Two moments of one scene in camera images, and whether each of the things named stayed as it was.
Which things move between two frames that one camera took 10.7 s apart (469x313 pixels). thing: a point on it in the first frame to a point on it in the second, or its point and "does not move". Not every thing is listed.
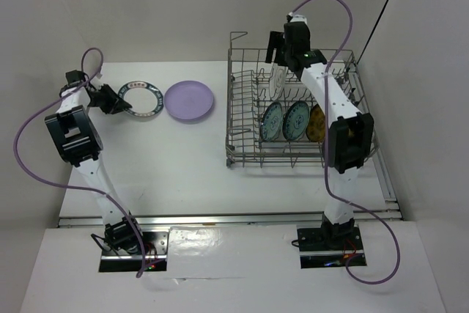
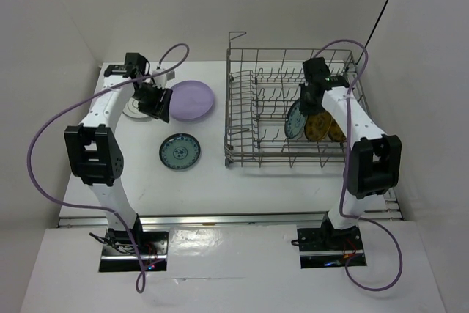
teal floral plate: x=295 y=120 does not move
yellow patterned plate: x=316 y=127 does not move
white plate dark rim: x=278 y=79 to x=131 y=110
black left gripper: x=115 y=102 to x=158 y=109
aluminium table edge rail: x=245 y=219 does not move
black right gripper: x=275 y=40 to x=305 y=108
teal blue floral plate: x=272 y=122 to x=179 y=151
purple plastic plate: x=188 y=100 does not move
